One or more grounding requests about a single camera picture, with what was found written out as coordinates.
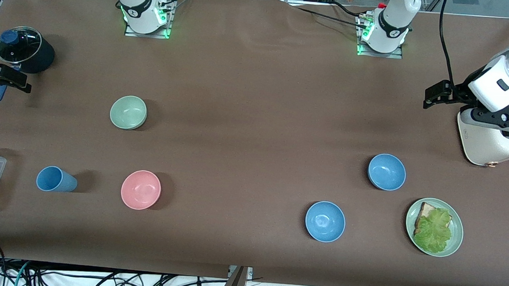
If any teal floor cable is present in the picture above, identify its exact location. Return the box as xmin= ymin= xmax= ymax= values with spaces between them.
xmin=15 ymin=260 xmax=31 ymax=286

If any bread slice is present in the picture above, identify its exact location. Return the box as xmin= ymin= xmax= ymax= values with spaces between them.
xmin=414 ymin=202 xmax=443 ymax=237

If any brown table cover mat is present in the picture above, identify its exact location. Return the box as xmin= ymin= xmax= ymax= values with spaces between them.
xmin=0 ymin=0 xmax=509 ymax=286

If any white toaster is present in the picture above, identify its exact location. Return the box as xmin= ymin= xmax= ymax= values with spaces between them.
xmin=454 ymin=109 xmax=509 ymax=168

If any pink bowl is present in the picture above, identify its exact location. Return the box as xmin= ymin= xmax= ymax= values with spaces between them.
xmin=120 ymin=169 xmax=163 ymax=211

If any black pot with glass lid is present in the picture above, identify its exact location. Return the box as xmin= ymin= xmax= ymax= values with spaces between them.
xmin=0 ymin=25 xmax=57 ymax=105

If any blue cup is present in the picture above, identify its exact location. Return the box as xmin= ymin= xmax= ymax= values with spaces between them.
xmin=35 ymin=165 xmax=79 ymax=194

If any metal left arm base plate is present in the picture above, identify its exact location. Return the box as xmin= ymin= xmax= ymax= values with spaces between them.
xmin=356 ymin=15 xmax=406 ymax=60

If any green lettuce leaf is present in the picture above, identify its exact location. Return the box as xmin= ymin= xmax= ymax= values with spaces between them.
xmin=412 ymin=207 xmax=454 ymax=255

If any green bowl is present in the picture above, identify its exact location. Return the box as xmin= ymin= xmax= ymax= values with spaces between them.
xmin=109 ymin=94 xmax=148 ymax=131

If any green plate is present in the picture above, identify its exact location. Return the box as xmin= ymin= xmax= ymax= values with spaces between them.
xmin=404 ymin=197 xmax=466 ymax=259

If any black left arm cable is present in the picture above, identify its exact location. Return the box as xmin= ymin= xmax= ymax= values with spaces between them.
xmin=436 ymin=0 xmax=462 ymax=85

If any metal table bracket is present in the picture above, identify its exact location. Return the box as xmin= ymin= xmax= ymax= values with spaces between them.
xmin=228 ymin=265 xmax=254 ymax=279

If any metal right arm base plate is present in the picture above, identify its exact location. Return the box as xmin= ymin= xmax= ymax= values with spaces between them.
xmin=124 ymin=3 xmax=173 ymax=40

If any blue bowl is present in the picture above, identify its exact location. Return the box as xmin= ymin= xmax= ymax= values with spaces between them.
xmin=367 ymin=153 xmax=408 ymax=192
xmin=304 ymin=200 xmax=347 ymax=244

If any black table cable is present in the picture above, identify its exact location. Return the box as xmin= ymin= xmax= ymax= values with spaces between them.
xmin=331 ymin=0 xmax=372 ymax=19
xmin=294 ymin=6 xmax=370 ymax=29

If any glass lid blue knob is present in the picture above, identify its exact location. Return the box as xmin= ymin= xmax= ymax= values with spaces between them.
xmin=0 ymin=25 xmax=43 ymax=65

